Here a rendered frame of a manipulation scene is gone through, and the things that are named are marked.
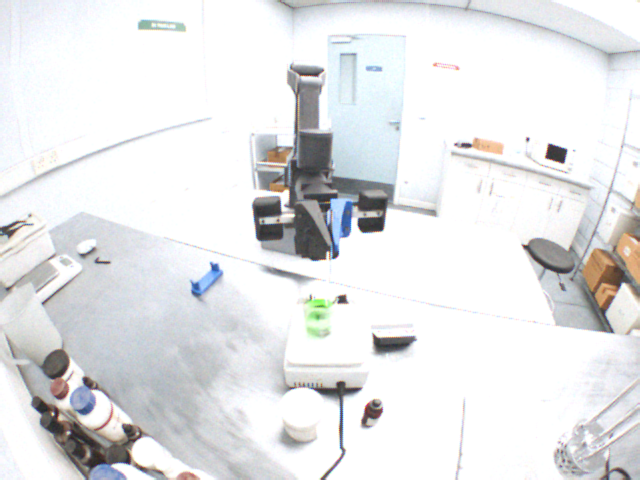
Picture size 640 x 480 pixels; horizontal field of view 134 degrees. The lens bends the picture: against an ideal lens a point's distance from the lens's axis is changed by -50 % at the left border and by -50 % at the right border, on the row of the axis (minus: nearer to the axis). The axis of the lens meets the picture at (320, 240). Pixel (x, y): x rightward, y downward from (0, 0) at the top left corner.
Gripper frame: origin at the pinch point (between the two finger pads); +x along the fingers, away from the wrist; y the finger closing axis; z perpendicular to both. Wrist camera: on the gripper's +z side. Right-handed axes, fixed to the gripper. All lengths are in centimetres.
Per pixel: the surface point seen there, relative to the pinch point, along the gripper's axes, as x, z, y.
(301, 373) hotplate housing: 7.0, 19.6, 4.8
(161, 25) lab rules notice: -156, -74, 82
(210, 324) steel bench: -9.7, 25.8, 22.9
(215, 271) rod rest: -27.1, 24.9, 24.3
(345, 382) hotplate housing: 8.0, 22.5, -1.9
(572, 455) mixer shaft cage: 32.4, 8.3, -19.9
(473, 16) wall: -228, -120, -196
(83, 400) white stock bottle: 15.7, 14.2, 36.3
